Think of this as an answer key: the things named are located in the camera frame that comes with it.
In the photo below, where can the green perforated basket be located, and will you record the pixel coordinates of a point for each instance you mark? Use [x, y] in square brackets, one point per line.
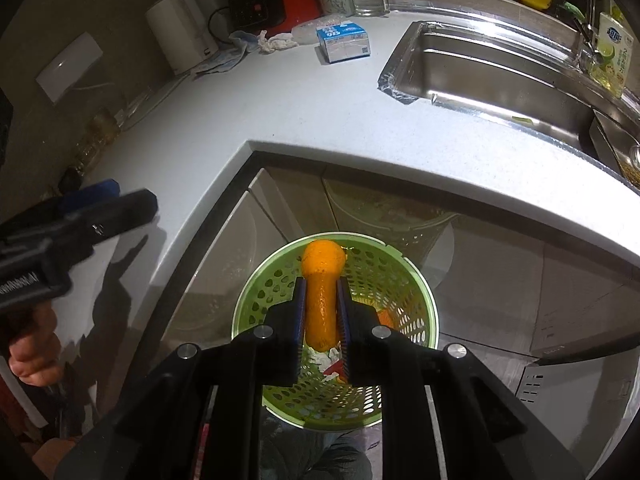
[400, 280]

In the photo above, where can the person's grey trousers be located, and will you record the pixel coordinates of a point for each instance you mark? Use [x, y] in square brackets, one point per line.
[320, 450]

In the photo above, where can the white electric kettle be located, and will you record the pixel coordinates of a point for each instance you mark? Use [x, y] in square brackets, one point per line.
[180, 30]

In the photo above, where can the red snack packet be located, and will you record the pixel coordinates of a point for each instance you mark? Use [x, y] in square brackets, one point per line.
[334, 370]

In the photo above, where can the chrome faucet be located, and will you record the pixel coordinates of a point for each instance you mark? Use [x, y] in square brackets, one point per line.
[590, 10]

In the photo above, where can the blue and white carton box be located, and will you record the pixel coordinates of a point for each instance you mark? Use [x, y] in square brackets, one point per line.
[342, 40]

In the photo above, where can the small crumpled white tissue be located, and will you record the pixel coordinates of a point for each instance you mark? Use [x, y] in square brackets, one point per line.
[277, 42]

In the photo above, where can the large white tissue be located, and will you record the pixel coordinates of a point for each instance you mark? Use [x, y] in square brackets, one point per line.
[322, 357]

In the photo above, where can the white wall socket cover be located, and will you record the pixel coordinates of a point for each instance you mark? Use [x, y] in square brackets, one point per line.
[67, 67]

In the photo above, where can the black round cap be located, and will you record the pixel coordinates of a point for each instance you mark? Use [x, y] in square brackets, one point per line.
[71, 179]

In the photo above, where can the blue face mask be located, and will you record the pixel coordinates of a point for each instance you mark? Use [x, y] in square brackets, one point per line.
[225, 55]

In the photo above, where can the stainless steel sink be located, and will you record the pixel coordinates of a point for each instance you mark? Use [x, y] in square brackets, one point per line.
[500, 80]

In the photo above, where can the white appliance with vents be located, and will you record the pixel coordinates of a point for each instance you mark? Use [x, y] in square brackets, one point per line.
[575, 400]

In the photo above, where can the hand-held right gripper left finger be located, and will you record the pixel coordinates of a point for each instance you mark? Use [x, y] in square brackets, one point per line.
[299, 320]

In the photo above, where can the orange foam net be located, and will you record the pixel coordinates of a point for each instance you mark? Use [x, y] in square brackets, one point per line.
[385, 318]

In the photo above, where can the glossy beige cabinet door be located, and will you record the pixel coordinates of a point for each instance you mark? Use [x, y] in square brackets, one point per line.
[220, 260]

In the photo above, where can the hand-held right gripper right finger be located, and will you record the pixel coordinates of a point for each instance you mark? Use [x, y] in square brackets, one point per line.
[344, 320]

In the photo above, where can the clear plastic bag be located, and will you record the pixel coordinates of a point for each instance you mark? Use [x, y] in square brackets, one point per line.
[307, 31]

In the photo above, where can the amber glass bottle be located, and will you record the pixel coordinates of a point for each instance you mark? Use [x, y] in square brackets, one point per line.
[89, 152]
[109, 122]

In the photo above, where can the orange peel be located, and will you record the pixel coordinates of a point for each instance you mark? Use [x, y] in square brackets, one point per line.
[322, 290]

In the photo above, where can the person's left hand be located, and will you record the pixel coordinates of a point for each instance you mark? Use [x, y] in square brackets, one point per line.
[32, 350]

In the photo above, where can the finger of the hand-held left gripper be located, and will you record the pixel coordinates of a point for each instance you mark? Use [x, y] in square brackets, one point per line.
[90, 195]
[127, 212]

